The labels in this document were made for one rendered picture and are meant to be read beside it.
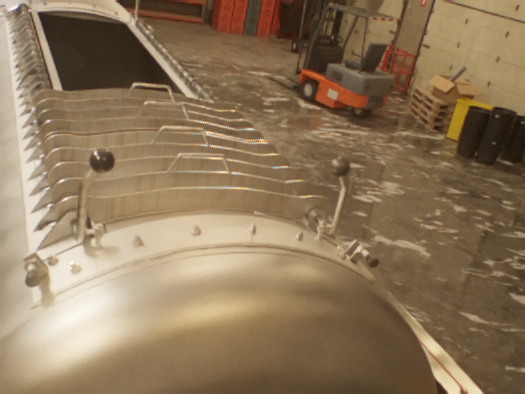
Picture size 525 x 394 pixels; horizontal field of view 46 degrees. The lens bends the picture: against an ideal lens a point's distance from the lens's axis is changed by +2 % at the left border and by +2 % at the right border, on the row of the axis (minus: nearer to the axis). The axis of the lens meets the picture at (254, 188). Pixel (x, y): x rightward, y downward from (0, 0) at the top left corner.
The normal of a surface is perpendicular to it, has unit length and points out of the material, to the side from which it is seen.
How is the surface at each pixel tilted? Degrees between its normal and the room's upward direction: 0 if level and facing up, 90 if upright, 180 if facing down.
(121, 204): 90
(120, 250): 19
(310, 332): 66
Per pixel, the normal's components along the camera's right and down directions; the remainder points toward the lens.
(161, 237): 0.00, -0.88
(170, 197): 0.36, 0.44
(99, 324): -0.03, -0.52
